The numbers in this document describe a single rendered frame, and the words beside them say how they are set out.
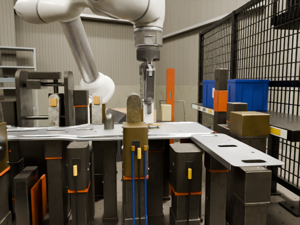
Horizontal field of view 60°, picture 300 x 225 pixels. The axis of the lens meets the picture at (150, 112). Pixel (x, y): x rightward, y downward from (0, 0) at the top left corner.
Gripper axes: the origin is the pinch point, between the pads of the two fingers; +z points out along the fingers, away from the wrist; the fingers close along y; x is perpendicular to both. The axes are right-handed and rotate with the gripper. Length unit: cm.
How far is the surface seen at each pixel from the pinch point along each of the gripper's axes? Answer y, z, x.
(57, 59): -609, -75, -166
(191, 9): -528, -186, 157
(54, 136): 9.0, 5.3, -27.4
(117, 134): 9.5, 5.0, -9.8
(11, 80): -26, -11, -52
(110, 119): 1.4, 1.8, -12.1
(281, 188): -17, 35, 58
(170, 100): -14.8, -3.0, 10.2
